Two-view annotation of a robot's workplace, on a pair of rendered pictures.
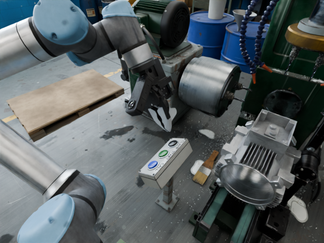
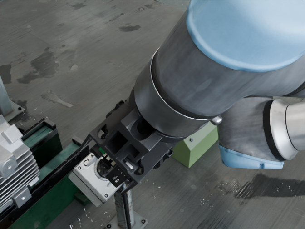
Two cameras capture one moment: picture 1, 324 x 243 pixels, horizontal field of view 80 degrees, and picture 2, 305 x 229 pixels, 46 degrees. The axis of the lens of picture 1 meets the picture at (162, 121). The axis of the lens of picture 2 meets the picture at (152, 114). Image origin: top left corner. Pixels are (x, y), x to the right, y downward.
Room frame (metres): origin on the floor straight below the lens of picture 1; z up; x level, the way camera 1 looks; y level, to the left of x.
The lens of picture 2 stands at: (0.74, 0.04, 1.51)
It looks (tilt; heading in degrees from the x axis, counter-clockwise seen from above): 44 degrees down; 180
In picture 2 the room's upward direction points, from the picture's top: 1 degrees counter-clockwise
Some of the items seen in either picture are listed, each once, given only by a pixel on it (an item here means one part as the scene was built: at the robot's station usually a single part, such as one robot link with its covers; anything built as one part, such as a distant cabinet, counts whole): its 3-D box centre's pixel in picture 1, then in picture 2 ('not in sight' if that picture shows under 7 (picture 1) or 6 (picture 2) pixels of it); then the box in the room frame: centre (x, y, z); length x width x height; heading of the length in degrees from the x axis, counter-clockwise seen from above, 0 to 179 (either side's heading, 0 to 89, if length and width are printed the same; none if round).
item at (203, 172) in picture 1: (207, 166); not in sight; (0.51, -0.20, 0.80); 0.21 x 0.05 x 0.01; 145
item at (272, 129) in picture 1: (269, 134); not in sight; (0.40, -0.32, 1.11); 0.12 x 0.11 x 0.07; 143
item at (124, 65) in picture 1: (128, 64); not in sight; (0.96, 0.18, 1.07); 0.08 x 0.07 x 0.20; 143
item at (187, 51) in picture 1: (160, 78); not in sight; (0.96, 0.01, 0.99); 0.35 x 0.31 x 0.37; 53
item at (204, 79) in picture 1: (200, 83); not in sight; (0.81, -0.19, 1.04); 0.37 x 0.25 x 0.25; 53
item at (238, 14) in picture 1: (241, 24); not in sight; (2.21, -0.85, 0.93); 0.25 x 0.24 x 0.25; 138
